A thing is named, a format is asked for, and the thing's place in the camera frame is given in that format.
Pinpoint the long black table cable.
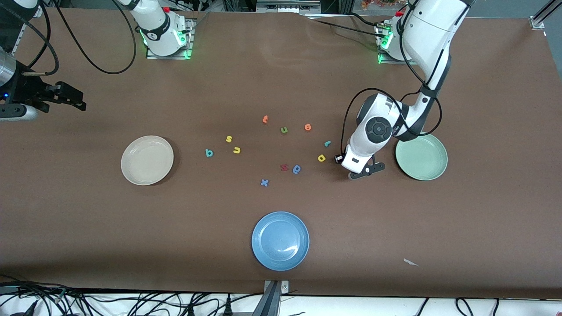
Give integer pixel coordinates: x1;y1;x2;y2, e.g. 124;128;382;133
313;18;387;39

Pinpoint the blue round plate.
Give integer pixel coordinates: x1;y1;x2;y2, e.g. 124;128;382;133
251;211;310;271

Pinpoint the short black table cable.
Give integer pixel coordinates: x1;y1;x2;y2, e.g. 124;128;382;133
349;12;387;29

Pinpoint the grey metal box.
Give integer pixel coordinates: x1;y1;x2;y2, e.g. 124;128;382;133
256;0;322;13

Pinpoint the aluminium frame profile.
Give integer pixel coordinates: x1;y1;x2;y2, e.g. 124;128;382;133
529;0;562;30
8;5;44;62

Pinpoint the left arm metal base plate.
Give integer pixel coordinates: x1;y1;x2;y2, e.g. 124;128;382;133
377;22;424;65

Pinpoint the grey metal camera mount bracket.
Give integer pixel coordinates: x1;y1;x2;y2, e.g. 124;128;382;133
263;280;290;316

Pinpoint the green round plate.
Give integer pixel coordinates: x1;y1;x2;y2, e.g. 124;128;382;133
395;132;449;181

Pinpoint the beige round plate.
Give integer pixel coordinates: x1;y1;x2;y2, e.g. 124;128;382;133
121;135;174;186

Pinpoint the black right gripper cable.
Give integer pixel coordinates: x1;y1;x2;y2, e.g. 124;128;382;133
24;0;60;76

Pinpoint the black looped floor cable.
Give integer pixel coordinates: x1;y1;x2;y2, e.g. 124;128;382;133
455;298;476;316

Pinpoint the black left arm loop cable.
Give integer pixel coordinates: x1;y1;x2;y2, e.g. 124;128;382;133
395;0;442;136

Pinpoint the brown table cover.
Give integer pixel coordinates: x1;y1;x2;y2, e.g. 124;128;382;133
0;8;562;300

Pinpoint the black arm loop cable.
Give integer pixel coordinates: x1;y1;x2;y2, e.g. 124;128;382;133
55;0;137;74
395;0;442;136

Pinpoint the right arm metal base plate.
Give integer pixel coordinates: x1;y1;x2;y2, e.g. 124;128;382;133
146;18;195;60

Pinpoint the black right arm loop cable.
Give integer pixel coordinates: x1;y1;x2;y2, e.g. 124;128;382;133
55;0;137;74

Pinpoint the orange patterned object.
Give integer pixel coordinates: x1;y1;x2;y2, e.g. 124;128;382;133
361;0;407;9

